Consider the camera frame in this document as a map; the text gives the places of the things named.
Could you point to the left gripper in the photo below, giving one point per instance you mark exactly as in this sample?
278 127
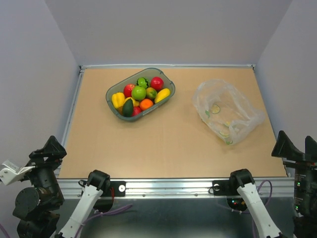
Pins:
57 151

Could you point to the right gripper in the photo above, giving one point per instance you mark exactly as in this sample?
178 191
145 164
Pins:
284 147

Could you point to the clear plastic bag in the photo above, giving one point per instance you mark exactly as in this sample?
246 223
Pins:
226 111

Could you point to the dark green fruit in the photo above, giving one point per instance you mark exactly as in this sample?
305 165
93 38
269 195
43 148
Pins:
128 107

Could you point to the yellow toy pear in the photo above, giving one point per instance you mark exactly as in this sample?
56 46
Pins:
135 103

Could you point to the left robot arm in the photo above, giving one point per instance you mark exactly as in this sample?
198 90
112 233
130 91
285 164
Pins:
35 205

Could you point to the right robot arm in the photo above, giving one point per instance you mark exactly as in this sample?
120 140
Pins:
304 226

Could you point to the orange toy fruit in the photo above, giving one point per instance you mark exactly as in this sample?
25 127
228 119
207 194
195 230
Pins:
145 104

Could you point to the red toy strawberry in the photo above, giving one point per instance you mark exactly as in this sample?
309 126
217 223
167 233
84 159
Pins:
136 111

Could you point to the red apple left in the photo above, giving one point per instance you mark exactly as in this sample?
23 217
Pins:
127 91

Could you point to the red apple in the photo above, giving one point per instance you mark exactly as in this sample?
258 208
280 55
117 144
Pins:
127 91
157 83

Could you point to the green toy watermelon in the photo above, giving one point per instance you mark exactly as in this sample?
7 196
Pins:
142 82

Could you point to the grey-green plastic basin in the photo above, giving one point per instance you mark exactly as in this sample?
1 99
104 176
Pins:
147 73

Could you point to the red apple right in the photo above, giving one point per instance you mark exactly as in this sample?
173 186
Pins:
157 83

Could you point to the yellow toy mango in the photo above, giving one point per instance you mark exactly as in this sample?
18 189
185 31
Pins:
162 94

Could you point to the aluminium front rail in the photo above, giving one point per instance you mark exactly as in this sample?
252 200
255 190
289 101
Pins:
177 188

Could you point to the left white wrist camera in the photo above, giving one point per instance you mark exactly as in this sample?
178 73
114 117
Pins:
10 173

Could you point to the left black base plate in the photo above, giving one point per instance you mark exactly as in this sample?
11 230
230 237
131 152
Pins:
119 188

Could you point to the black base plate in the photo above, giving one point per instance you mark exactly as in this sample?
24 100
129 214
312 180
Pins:
119 188
222 188

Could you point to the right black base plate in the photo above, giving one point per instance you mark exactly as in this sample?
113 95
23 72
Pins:
222 188

